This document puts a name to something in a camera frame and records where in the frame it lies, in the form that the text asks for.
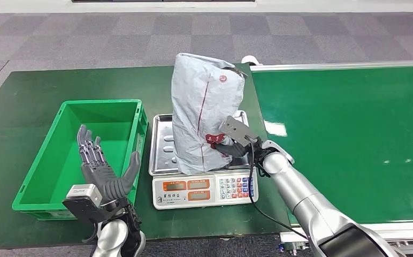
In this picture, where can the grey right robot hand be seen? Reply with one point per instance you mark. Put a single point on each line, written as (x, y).
(233, 149)

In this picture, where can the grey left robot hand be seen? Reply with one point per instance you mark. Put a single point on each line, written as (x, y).
(102, 177)

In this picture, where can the grey package with red print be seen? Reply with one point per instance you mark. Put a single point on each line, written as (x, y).
(199, 106)

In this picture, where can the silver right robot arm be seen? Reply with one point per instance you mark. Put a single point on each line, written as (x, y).
(305, 202)

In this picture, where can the green conveyor belt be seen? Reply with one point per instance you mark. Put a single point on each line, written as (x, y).
(352, 124)

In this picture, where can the green plastic crate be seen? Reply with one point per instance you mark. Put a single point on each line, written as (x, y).
(61, 170)

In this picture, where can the white scale with steel tray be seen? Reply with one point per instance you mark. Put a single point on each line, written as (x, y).
(199, 193)

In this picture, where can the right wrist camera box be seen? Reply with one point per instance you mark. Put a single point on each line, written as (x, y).
(236, 129)

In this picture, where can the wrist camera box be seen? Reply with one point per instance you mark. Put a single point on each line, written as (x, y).
(236, 129)
(84, 198)

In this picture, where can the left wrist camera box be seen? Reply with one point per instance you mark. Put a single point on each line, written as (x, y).
(84, 198)

